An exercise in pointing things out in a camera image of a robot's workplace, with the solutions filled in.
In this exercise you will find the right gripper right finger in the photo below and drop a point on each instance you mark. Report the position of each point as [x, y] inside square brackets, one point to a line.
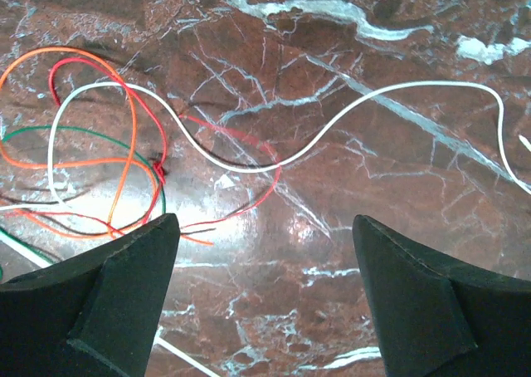
[436, 315]

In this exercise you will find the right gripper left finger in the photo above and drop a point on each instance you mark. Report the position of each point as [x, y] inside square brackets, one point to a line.
[95, 314]

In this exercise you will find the long white zip tie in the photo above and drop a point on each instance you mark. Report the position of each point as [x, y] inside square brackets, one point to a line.
[39, 259]

